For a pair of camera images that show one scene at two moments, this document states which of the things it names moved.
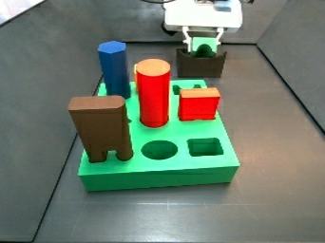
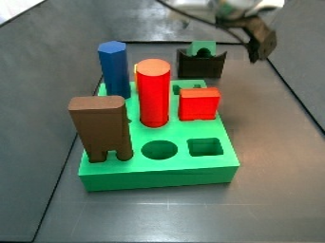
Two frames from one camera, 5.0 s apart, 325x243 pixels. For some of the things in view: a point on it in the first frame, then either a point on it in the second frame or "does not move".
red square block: [198, 103] does not move
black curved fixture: [199, 66] does not move
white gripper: [203, 13] → [260, 36]
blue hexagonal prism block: [112, 59] does not move
